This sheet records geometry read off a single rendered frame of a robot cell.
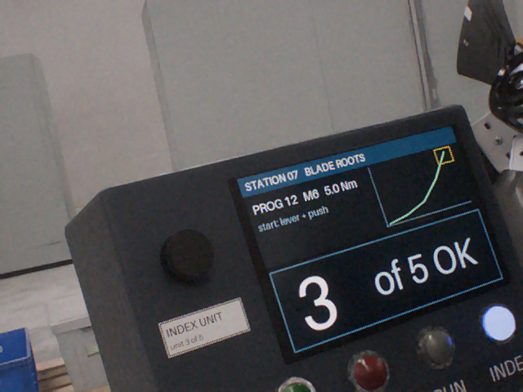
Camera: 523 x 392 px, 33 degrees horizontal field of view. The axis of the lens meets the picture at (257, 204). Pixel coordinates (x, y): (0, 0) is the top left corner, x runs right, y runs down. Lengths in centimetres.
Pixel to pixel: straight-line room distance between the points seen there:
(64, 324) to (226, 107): 319
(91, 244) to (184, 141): 606
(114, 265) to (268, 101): 617
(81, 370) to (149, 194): 341
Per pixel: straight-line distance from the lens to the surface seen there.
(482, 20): 155
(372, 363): 52
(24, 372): 385
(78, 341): 384
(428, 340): 54
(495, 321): 57
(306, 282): 51
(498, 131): 138
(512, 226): 123
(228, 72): 661
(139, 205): 48
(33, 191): 816
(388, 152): 56
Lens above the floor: 129
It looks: 8 degrees down
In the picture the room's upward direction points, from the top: 11 degrees counter-clockwise
